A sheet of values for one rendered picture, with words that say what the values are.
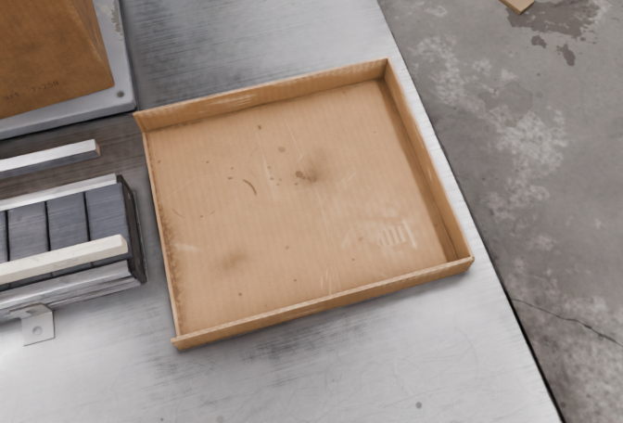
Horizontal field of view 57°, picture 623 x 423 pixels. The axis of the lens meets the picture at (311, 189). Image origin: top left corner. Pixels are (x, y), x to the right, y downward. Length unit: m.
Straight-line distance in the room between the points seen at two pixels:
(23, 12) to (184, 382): 0.38
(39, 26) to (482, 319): 0.52
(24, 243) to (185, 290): 0.16
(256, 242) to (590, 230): 1.20
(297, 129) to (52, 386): 0.37
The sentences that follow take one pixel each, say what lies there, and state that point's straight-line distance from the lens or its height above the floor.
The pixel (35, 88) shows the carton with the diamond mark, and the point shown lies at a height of 0.89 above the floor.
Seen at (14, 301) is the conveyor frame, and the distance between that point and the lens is 0.61.
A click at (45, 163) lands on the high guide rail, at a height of 0.96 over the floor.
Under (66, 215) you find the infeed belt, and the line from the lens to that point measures 0.62.
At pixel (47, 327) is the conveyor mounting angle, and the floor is 0.83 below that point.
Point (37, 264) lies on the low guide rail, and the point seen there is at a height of 0.92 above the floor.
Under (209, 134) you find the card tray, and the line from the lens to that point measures 0.68.
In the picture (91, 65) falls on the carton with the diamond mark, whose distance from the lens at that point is 0.69.
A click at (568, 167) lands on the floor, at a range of 1.74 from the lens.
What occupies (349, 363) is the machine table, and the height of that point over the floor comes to 0.83.
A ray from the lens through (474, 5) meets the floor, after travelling 2.01.
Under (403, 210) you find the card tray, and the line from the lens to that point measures 0.63.
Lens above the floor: 1.40
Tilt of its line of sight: 64 degrees down
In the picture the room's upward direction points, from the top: straight up
